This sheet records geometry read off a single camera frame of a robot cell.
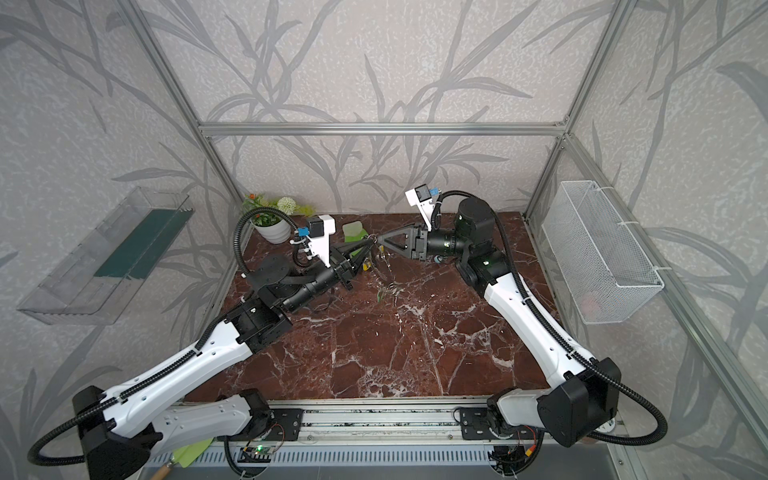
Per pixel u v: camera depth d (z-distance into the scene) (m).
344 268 0.53
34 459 0.37
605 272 0.62
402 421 0.75
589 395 0.38
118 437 0.39
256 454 0.72
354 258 0.60
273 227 1.04
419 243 0.55
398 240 0.57
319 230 0.52
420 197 0.57
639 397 0.37
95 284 0.64
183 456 0.69
